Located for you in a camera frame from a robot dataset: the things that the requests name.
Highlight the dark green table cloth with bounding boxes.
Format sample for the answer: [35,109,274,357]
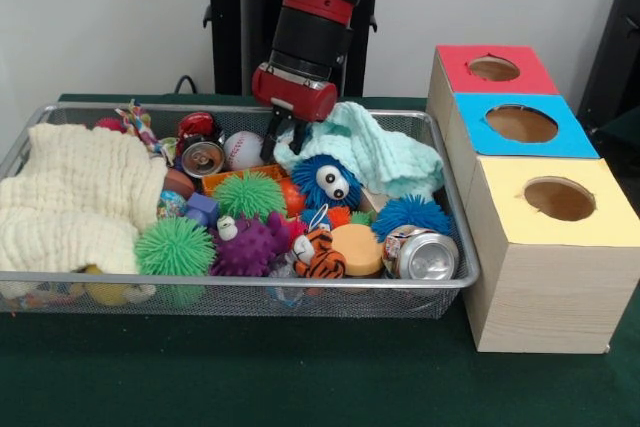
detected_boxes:
[0,91,640,427]

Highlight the red and silver drink can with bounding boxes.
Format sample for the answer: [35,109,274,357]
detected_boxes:
[179,139,227,179]

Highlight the blue spiky rubber ball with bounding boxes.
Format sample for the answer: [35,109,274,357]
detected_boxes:
[372,195,454,243]

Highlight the black stand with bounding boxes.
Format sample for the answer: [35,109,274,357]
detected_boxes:
[577,0,640,136]

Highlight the green spiky rubber ball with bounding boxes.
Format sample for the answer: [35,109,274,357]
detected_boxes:
[134,216,217,278]

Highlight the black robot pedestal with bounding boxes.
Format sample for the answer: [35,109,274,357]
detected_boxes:
[192,0,404,97]

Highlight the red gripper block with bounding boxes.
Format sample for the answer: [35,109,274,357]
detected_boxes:
[251,62,339,164]

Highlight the light blue waffle cloth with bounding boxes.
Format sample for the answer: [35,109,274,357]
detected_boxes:
[273,101,446,199]

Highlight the wooden box with three holes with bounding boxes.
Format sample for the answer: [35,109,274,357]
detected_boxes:
[427,44,640,354]

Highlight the purple spiky toy with eyes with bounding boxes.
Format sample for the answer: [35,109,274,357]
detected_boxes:
[208,211,292,278]

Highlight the green spiky toy with eyes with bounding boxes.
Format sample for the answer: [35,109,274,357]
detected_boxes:
[212,170,289,222]

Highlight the blue spiky ball with eyes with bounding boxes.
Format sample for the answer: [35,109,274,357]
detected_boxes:
[291,154,362,209]

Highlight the white baseball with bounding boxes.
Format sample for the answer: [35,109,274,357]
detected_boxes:
[223,131,265,172]

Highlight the black cable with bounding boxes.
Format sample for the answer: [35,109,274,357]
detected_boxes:
[173,75,200,96]

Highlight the cream waffle cloth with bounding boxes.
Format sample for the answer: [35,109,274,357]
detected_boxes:
[0,122,169,276]

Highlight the crushed silver drink can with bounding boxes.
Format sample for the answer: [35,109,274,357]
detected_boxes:
[382,225,460,282]

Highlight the shallow wire mesh bin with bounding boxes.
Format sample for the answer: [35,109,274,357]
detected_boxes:
[0,102,482,321]

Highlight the tiger plush toy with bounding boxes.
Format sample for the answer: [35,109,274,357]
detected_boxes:
[291,227,347,280]

